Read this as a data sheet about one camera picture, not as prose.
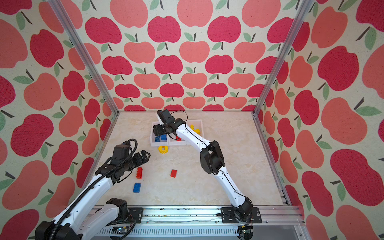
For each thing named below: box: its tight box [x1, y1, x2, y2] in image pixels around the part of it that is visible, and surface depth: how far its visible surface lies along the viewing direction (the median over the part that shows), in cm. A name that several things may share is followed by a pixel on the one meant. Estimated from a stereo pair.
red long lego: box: [136, 167, 143, 180], surface depth 89 cm
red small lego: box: [170, 169, 178, 178], surface depth 90 cm
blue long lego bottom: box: [132, 182, 142, 193], surface depth 84 cm
